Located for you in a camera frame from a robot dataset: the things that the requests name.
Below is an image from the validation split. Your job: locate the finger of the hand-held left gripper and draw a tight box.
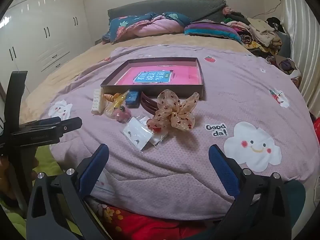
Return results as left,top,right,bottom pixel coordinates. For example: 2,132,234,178
10,117,83,146
20,117,62,128

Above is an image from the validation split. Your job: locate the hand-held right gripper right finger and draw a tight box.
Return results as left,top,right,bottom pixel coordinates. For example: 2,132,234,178
208,144,293,240

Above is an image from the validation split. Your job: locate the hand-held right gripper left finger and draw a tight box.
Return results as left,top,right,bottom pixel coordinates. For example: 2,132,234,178
26,144,110,240

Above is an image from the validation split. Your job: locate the cream hair claw clip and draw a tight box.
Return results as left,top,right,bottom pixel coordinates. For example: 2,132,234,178
90,89,104,115

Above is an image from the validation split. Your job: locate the silver hair clip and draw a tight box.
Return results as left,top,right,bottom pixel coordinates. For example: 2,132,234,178
120,116,153,151

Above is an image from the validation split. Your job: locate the pink fuzzy hair clip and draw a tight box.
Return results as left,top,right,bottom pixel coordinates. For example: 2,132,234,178
111,106,132,123

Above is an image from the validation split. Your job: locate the shallow brown cardboard box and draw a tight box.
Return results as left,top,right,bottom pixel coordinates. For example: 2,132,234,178
100,57,204,101

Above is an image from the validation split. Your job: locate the yellow rings clear packet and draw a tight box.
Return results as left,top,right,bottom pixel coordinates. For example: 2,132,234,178
105,90,130,118

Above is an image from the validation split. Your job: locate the sheer dotted bow scrunchie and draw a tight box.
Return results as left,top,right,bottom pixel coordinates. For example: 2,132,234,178
146,89,200,132

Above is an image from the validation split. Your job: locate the dark red hair clip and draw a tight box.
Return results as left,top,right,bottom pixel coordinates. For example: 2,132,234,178
140,91,160,113

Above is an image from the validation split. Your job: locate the person's left hand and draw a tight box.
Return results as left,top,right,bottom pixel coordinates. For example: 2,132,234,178
0,155,40,200

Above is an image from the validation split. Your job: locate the purple cloud print blanket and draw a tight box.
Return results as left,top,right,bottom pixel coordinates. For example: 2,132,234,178
47,44,315,222

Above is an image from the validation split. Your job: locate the green cloth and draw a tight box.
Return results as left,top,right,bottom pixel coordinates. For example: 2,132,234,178
0,145,83,240

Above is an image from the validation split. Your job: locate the beige bed sheet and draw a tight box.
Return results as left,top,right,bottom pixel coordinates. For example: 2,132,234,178
19,32,250,128

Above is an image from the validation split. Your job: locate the blue rectangular hair clip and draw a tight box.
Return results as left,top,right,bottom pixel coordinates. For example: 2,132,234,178
125,90,140,109

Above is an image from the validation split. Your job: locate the red bead earrings packet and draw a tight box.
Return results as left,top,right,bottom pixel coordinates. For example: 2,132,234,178
146,119,168,145

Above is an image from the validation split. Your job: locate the teal cloth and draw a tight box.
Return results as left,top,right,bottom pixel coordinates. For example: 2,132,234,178
282,180,307,220

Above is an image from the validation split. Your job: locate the white wardrobe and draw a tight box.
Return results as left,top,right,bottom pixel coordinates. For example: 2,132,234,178
0,0,94,98

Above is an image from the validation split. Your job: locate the red floral cloth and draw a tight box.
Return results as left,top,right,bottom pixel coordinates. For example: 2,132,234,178
100,202,225,240

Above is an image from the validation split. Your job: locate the pink book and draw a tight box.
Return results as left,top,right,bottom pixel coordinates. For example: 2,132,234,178
115,65,202,87

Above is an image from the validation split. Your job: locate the red object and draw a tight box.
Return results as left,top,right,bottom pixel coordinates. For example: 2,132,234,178
312,116,320,140

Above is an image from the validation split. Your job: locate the floral blue pink duvet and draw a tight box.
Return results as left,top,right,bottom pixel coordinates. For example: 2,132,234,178
102,12,192,44

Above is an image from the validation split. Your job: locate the grey cushion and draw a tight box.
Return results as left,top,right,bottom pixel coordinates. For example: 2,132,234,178
277,31,292,58

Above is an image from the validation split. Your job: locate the striped purple pillow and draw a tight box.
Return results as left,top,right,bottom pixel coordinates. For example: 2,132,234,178
184,21,243,44

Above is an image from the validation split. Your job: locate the pile of clothes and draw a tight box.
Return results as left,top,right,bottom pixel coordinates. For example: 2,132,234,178
222,6,300,75

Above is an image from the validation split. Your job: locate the grey padded headboard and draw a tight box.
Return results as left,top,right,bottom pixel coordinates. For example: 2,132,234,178
107,0,228,25

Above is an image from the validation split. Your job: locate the white satin curtain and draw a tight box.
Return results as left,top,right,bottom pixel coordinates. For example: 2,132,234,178
280,0,320,110

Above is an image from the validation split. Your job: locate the thin wall cable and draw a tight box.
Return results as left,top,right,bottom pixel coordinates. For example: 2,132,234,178
257,0,283,16

